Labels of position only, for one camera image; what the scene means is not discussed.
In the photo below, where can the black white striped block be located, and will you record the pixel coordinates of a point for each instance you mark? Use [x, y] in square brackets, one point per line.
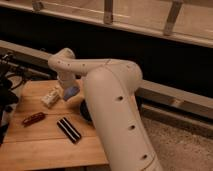
[69, 130]

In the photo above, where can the metal window frame rail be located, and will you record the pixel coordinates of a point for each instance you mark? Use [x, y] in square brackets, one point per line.
[188, 21]

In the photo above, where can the black equipment with cables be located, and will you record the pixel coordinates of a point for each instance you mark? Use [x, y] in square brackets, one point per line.
[11, 77]

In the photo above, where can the dark ceramic bowl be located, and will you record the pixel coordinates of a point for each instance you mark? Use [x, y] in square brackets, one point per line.
[84, 111]

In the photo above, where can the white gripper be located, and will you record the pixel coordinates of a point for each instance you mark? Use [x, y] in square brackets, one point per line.
[68, 81]

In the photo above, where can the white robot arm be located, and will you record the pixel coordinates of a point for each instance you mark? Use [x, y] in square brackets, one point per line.
[109, 85]

